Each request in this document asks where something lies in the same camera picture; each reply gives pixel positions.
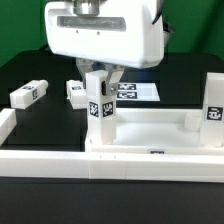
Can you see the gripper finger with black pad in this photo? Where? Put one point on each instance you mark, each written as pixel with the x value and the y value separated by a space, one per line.
pixel 84 66
pixel 114 74

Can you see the white desk tabletop tray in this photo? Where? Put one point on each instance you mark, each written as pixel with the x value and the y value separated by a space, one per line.
pixel 156 131

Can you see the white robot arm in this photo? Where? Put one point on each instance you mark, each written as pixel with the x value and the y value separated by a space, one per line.
pixel 116 33

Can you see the fiducial marker sheet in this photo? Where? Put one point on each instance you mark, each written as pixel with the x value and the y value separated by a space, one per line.
pixel 137 92

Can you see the white U-shaped fence frame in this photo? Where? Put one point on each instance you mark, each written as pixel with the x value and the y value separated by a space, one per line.
pixel 101 165

